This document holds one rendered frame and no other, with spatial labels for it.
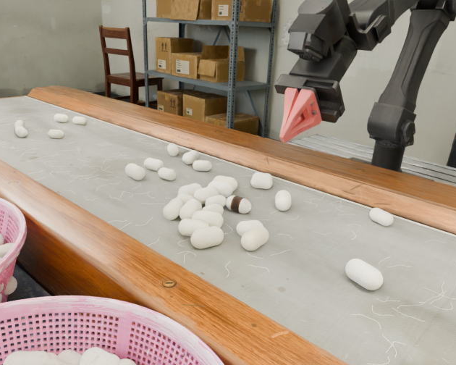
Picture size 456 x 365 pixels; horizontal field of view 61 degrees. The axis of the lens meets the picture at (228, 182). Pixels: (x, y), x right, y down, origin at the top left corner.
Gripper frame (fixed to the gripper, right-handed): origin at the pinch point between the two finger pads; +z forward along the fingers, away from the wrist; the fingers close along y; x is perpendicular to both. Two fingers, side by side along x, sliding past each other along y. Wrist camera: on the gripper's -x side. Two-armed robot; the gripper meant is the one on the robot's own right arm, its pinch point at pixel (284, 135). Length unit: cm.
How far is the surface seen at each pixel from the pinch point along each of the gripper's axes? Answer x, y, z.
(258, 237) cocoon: -7.6, 9.5, 18.4
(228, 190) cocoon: -2.2, -1.6, 12.3
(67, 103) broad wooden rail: 6, -70, 2
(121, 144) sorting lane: 1.7, -32.9, 9.8
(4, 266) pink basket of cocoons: -21.6, -2.5, 33.8
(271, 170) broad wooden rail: 6.6, -3.0, 2.9
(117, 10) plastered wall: 129, -373, -192
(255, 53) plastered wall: 139, -163, -159
